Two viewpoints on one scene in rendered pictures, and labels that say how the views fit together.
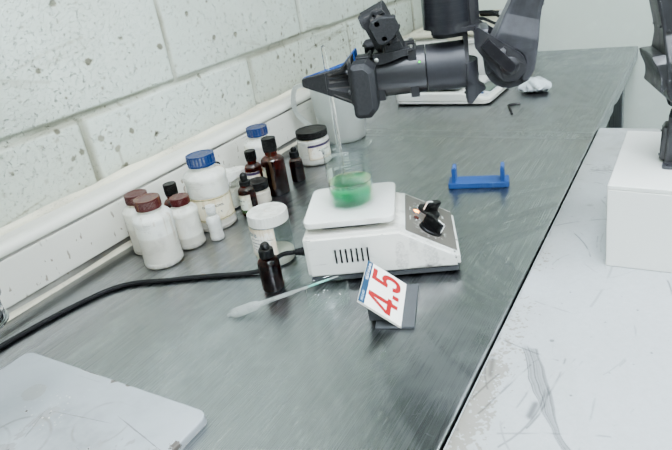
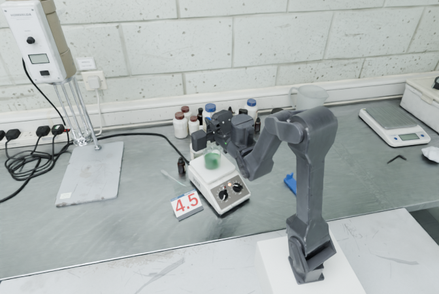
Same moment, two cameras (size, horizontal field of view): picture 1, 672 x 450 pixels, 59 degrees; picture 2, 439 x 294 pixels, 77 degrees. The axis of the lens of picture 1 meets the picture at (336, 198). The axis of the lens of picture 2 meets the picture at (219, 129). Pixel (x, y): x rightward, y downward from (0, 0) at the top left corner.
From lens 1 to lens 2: 0.68 m
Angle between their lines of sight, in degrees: 41
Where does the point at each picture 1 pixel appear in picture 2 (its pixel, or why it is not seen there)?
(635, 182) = (265, 251)
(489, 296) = (209, 233)
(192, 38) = (247, 53)
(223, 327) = (155, 172)
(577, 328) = (203, 270)
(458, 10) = (236, 138)
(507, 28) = (247, 158)
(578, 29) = not seen: outside the picture
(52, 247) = (155, 112)
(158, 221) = (177, 124)
